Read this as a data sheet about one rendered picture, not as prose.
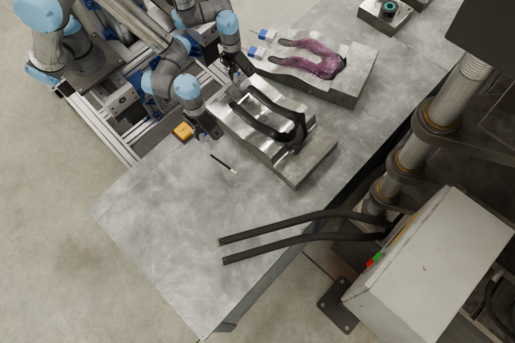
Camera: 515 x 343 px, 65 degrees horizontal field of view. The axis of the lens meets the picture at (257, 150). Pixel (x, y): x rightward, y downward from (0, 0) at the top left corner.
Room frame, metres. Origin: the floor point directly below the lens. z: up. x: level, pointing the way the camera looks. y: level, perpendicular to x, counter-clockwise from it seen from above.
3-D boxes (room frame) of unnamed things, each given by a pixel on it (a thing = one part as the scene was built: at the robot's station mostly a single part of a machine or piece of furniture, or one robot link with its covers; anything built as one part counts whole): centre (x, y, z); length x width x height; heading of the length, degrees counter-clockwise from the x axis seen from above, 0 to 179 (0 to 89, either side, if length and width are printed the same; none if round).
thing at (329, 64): (1.06, -0.29, 0.90); 0.26 x 0.18 x 0.08; 55
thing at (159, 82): (0.79, 0.27, 1.25); 0.11 x 0.11 x 0.08; 64
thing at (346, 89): (1.06, -0.30, 0.86); 0.50 x 0.26 x 0.11; 55
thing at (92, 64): (1.10, 0.63, 1.09); 0.15 x 0.15 x 0.10
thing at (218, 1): (1.11, 0.07, 1.20); 0.11 x 0.11 x 0.08; 8
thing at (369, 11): (1.29, -0.69, 0.84); 0.20 x 0.15 x 0.07; 38
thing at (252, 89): (0.79, -0.07, 0.92); 0.35 x 0.16 x 0.09; 38
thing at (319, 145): (0.78, -0.07, 0.87); 0.50 x 0.26 x 0.14; 38
